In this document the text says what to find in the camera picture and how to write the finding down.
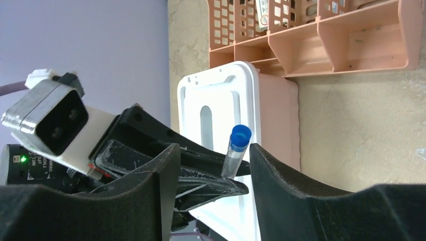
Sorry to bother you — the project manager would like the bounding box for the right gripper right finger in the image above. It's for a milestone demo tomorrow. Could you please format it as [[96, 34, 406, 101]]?
[[250, 144, 425, 240]]

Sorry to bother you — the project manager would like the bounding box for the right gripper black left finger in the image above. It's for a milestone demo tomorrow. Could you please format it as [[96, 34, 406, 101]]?
[[1, 144, 180, 240]]

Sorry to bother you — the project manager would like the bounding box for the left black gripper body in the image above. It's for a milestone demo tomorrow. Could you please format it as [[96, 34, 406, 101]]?
[[0, 103, 187, 195]]

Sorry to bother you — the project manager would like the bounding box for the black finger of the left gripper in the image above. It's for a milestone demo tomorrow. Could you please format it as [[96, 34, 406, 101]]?
[[118, 104, 251, 177]]

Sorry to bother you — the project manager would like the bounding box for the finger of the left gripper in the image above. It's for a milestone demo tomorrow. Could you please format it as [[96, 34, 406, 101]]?
[[94, 140, 249, 212]]

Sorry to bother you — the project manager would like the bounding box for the white plastic bin lid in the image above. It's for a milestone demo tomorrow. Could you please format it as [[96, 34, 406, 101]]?
[[177, 61, 261, 240]]

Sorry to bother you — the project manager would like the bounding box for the clear dropper with blue band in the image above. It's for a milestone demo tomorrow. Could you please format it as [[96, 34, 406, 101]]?
[[221, 125, 252, 179]]

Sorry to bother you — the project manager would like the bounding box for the orange plastic file organizer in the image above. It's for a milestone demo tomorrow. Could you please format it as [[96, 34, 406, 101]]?
[[207, 1, 425, 77]]

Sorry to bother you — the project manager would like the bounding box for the white box with red label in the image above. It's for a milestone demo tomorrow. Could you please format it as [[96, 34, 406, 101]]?
[[256, 0, 269, 31]]

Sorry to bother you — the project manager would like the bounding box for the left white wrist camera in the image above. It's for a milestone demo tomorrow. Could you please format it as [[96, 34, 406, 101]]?
[[1, 69, 116, 180]]

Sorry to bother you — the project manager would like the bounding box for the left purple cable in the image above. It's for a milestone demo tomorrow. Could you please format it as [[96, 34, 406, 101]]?
[[0, 81, 29, 97]]

